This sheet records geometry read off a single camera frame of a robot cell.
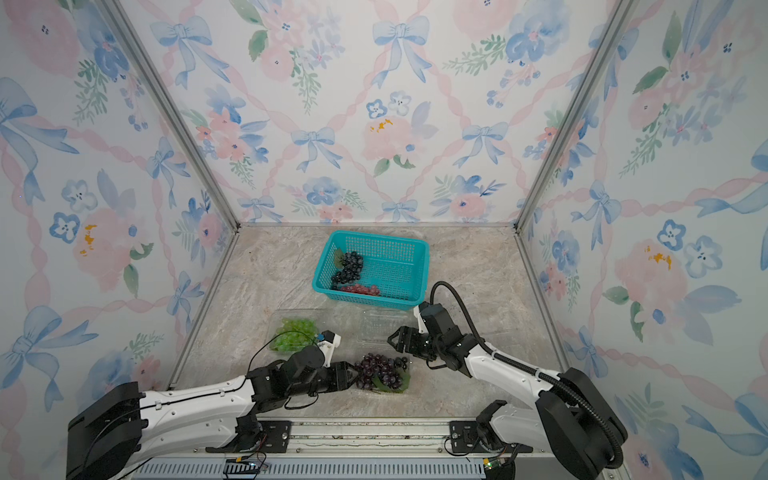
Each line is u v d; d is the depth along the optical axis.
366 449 0.73
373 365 0.76
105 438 0.41
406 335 0.76
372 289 0.98
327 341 0.75
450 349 0.64
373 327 0.92
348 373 0.75
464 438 0.73
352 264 1.03
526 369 0.49
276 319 0.90
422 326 0.70
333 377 0.70
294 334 0.84
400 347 0.76
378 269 1.07
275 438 0.75
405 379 0.78
